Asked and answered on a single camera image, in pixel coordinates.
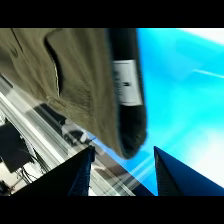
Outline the black garment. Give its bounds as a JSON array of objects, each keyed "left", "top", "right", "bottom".
[{"left": 105, "top": 27, "right": 148, "bottom": 160}]

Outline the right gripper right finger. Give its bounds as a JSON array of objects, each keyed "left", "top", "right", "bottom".
[{"left": 153, "top": 145, "right": 224, "bottom": 197}]

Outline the silver frame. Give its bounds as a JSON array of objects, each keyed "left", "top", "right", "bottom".
[{"left": 0, "top": 74, "right": 136, "bottom": 197}]

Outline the olive green garment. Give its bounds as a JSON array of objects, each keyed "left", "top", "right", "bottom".
[{"left": 0, "top": 27, "right": 127, "bottom": 158}]

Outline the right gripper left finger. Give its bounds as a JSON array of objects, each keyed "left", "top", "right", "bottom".
[{"left": 13, "top": 145, "right": 97, "bottom": 197}]

